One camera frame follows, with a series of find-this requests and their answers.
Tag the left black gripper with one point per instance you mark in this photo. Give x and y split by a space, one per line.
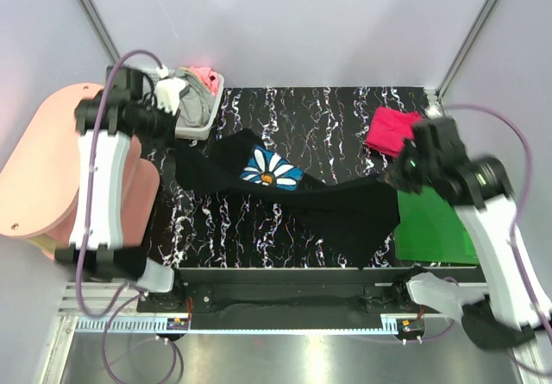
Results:
166 138

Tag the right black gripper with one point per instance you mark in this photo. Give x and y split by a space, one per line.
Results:
393 176

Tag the black daisy print t-shirt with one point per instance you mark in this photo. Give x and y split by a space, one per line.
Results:
354 217

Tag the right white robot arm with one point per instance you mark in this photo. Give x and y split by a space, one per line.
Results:
514 306

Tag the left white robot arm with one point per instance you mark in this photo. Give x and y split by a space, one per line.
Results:
96 244

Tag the folded red t-shirt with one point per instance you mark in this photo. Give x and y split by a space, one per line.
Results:
389 129

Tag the grey t-shirt in basket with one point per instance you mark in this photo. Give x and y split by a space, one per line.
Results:
196 105

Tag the white plastic laundry basket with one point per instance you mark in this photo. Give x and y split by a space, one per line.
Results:
199 134

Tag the green folding board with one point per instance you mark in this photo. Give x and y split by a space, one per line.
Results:
430 231

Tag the pink garment in basket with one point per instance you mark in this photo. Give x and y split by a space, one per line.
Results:
208 77

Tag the pink oval tiered stool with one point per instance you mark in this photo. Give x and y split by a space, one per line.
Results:
39 183

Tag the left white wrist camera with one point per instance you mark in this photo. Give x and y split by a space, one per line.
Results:
169 90

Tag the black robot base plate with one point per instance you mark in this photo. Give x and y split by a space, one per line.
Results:
279 299

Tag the aluminium front rail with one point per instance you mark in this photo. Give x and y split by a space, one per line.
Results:
128 319

